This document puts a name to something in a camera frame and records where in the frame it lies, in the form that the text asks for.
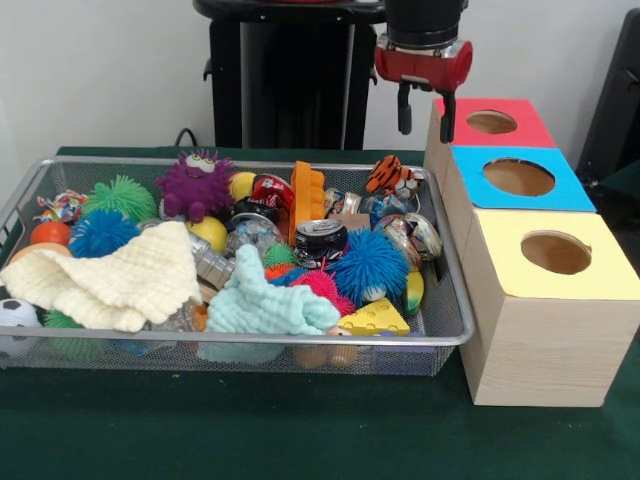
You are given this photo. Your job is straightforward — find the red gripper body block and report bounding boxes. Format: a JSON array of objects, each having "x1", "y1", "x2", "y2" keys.
[{"x1": 374, "y1": 33, "x2": 474, "y2": 95}]

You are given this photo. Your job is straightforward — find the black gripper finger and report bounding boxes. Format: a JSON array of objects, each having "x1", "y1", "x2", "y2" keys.
[
  {"x1": 439, "y1": 89, "x2": 457, "y2": 144},
  {"x1": 396, "y1": 78, "x2": 414, "y2": 135}
]

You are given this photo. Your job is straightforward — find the orange striped tiger plush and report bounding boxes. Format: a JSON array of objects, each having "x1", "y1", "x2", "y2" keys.
[{"x1": 365, "y1": 154, "x2": 426, "y2": 197}]

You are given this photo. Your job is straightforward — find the shallow metal mesh bin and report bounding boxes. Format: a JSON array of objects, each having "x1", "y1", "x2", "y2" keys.
[{"x1": 0, "y1": 155, "x2": 475, "y2": 377}]

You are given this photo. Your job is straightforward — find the orange building block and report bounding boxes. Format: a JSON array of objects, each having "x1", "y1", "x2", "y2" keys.
[{"x1": 289, "y1": 160, "x2": 327, "y2": 246}]

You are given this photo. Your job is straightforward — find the blue spiky rubber ball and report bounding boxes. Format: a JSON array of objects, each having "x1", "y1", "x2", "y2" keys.
[
  {"x1": 68, "y1": 208, "x2": 142, "y2": 260},
  {"x1": 332, "y1": 227, "x2": 411, "y2": 309}
]

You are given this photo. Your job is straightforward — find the green cloth side table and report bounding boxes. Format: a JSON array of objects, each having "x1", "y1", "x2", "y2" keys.
[{"x1": 597, "y1": 159, "x2": 640, "y2": 201}]

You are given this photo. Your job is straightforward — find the yellow cheese wedge toy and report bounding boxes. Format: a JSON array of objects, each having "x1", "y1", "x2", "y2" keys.
[{"x1": 337, "y1": 297, "x2": 411, "y2": 337}]

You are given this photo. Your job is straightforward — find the purple spiky monster toy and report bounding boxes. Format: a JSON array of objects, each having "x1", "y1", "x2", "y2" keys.
[{"x1": 154, "y1": 148, "x2": 237, "y2": 224}]

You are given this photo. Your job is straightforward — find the mint knitted cloth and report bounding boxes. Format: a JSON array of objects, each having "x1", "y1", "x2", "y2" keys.
[{"x1": 204, "y1": 243, "x2": 342, "y2": 336}]

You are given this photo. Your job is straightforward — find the green spiky rubber ball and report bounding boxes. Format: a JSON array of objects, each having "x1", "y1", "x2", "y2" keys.
[{"x1": 81, "y1": 174, "x2": 159, "y2": 224}]

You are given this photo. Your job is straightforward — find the dark green table cloth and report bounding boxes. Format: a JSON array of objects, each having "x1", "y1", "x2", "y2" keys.
[{"x1": 0, "y1": 145, "x2": 640, "y2": 480}]

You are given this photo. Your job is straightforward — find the cream knitted cloth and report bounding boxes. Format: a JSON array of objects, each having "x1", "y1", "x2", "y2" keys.
[{"x1": 0, "y1": 219, "x2": 204, "y2": 334}]

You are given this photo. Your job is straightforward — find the orange rubber ball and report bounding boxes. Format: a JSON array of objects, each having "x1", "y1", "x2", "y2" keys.
[{"x1": 29, "y1": 220, "x2": 74, "y2": 247}]

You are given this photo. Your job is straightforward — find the small soccer ball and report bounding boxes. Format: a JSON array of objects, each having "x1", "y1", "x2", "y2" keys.
[{"x1": 0, "y1": 298, "x2": 44, "y2": 359}]

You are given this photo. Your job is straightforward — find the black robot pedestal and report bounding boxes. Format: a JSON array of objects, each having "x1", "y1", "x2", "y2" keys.
[{"x1": 192, "y1": 0, "x2": 404, "y2": 150}]

